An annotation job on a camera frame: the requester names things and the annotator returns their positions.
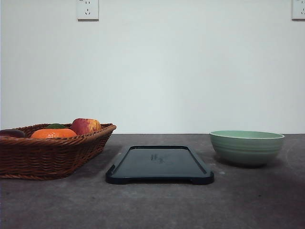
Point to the green ceramic bowl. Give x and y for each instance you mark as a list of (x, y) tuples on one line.
[(245, 147)]

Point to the brown wicker basket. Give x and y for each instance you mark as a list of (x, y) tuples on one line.
[(49, 158)]

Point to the dark rectangular tray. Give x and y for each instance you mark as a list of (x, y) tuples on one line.
[(159, 164)]

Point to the red yellow apple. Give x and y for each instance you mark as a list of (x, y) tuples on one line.
[(84, 126)]

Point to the dark green avocado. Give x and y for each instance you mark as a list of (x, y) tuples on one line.
[(53, 126)]

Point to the orange tangerine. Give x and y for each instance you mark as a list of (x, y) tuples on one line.
[(52, 133)]

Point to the dark purple fruit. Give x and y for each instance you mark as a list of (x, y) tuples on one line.
[(12, 133)]

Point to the white wall socket left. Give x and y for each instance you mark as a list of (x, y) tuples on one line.
[(87, 10)]

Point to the white wall socket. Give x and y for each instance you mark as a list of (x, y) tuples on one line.
[(298, 9), (87, 10)]

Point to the white wall socket right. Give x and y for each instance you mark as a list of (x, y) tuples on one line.
[(298, 9)]

